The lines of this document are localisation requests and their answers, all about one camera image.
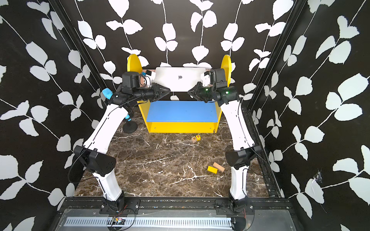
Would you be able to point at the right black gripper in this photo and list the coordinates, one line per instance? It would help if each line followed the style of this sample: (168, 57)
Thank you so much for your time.
(197, 93)

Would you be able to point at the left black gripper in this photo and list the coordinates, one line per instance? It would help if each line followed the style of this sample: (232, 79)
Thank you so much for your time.
(157, 95)

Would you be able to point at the silver laptop computer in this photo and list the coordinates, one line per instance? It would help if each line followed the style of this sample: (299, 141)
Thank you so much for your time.
(178, 79)

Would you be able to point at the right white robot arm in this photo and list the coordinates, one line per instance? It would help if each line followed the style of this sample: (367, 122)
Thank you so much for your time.
(240, 158)

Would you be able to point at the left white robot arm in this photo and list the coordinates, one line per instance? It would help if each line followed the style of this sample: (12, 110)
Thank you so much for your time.
(92, 154)

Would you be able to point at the yellow shelf with blue board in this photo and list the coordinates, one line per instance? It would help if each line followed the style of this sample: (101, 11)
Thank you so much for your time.
(176, 116)

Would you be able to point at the black round microphone stand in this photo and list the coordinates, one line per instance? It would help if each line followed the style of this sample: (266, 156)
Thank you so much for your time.
(129, 126)

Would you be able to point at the tan wooden block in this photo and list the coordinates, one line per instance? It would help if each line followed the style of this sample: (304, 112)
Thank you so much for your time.
(219, 167)

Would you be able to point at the yellow rectangular block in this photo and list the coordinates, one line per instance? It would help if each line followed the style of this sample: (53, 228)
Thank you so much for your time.
(212, 169)

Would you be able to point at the small circuit board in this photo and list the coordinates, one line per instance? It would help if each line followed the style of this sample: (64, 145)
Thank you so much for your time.
(117, 221)

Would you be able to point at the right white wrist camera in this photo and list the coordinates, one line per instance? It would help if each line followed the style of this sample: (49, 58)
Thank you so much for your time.
(208, 78)

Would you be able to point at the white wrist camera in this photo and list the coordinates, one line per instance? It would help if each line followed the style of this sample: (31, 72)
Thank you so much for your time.
(208, 78)
(147, 77)

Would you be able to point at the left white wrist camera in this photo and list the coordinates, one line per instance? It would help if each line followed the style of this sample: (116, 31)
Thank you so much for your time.
(147, 77)

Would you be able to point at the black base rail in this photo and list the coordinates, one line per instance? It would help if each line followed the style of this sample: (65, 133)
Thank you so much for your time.
(134, 205)

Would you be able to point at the white slotted cable duct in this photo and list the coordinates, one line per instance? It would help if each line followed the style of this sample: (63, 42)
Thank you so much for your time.
(151, 222)

